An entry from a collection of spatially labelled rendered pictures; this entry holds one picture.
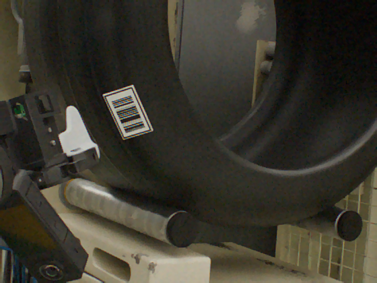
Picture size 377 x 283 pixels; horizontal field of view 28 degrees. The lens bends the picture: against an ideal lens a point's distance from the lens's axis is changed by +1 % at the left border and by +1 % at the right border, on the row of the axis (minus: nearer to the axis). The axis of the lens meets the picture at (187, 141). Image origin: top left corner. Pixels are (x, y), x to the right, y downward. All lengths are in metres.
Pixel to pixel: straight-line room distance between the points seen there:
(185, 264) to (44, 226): 0.35
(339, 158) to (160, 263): 0.29
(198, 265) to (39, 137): 0.38
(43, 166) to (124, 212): 0.40
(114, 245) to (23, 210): 0.40
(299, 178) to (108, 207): 0.27
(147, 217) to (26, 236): 0.36
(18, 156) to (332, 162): 0.52
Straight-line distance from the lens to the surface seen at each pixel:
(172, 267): 0.94
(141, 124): 0.89
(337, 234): 1.11
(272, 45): 1.58
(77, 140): 0.72
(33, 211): 0.62
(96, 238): 1.06
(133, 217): 1.01
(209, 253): 1.31
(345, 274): 1.64
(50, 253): 0.65
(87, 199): 1.15
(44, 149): 0.64
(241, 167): 0.95
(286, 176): 1.00
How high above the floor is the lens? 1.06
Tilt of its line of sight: 3 degrees down
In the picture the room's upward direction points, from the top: 4 degrees clockwise
